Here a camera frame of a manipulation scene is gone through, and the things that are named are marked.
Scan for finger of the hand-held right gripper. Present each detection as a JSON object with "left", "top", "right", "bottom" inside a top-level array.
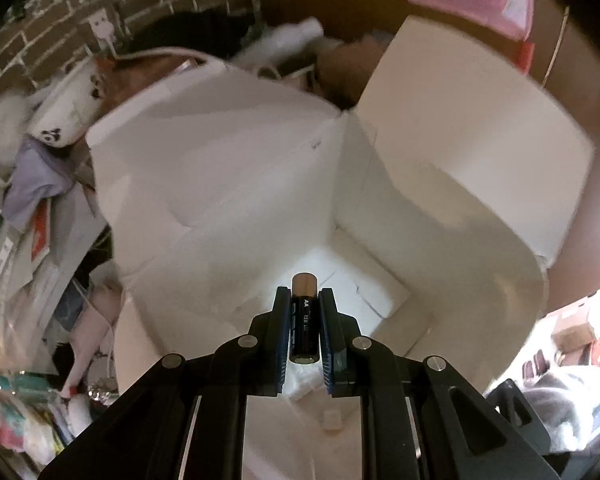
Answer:
[{"left": 484, "top": 379, "right": 552, "bottom": 457}]

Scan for red and white booklet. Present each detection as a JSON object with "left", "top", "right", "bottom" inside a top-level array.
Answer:
[{"left": 29, "top": 199, "right": 52, "bottom": 262}]

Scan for white fluffy plush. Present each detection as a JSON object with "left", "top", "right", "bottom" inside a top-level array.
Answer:
[{"left": 0, "top": 94, "right": 37, "bottom": 167}]

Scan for grey fluffy fur piece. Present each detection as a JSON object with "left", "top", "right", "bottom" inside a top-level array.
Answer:
[{"left": 522, "top": 364, "right": 600, "bottom": 457}]

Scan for white cardboard box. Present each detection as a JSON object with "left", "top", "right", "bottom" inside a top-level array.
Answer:
[{"left": 86, "top": 15, "right": 597, "bottom": 480}]

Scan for brown cardboard boxes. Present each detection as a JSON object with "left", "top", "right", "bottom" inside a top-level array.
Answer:
[{"left": 549, "top": 297, "right": 600, "bottom": 363}]

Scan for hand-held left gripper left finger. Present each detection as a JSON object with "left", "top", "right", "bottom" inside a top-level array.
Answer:
[{"left": 40, "top": 286, "right": 293, "bottom": 480}]

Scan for black and gold battery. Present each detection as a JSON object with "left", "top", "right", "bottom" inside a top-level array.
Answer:
[{"left": 289, "top": 272, "right": 321, "bottom": 365}]

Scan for white cable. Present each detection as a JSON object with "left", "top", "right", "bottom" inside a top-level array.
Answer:
[{"left": 74, "top": 280, "right": 126, "bottom": 393}]

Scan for purple cloth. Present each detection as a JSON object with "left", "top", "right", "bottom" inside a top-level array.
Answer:
[{"left": 2, "top": 137, "right": 88, "bottom": 231}]

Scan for white wall socket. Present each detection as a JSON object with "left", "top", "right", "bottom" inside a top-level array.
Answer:
[{"left": 87, "top": 10, "right": 117, "bottom": 44}]

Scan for pile of plastic packets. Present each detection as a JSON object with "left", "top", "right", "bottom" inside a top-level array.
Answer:
[{"left": 0, "top": 360, "right": 73, "bottom": 467}]

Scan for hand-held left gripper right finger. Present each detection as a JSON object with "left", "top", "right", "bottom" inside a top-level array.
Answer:
[{"left": 319, "top": 287, "right": 562, "bottom": 480}]

